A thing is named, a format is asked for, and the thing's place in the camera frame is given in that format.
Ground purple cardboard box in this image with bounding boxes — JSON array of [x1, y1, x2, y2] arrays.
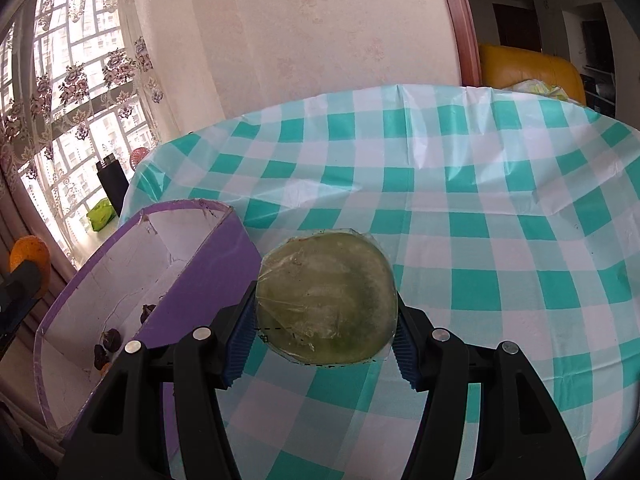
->
[[34, 200, 260, 461]]

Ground teal white checkered tablecloth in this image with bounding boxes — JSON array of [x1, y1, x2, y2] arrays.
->
[[122, 85, 639, 478]]

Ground red-brown door frame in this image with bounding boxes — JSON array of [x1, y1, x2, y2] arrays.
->
[[446, 0, 483, 87]]

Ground white wall cabinets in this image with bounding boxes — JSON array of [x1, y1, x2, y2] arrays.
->
[[469, 0, 639, 126]]

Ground white side table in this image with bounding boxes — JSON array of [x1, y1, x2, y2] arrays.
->
[[74, 214, 119, 266]]

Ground black thermos bottle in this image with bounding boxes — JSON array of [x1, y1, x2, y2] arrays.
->
[[96, 153, 129, 216]]

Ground yellow leather sofa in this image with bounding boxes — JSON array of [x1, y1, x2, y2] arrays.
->
[[478, 44, 586, 105]]

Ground orange mandarin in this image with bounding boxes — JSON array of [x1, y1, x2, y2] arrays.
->
[[9, 235, 51, 299]]

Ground large dark water chestnut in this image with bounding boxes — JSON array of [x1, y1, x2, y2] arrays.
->
[[101, 328, 122, 353]]

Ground floral lace curtain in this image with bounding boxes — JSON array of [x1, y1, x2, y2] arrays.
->
[[1, 0, 176, 268]]

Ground green fruit half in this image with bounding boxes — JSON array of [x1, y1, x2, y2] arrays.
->
[[255, 231, 398, 367]]

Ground dark water chestnut with sprout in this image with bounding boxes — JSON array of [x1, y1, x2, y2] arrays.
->
[[140, 304, 155, 324]]

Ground brown drape curtain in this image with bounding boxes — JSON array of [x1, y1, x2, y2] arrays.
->
[[1, 174, 73, 467]]

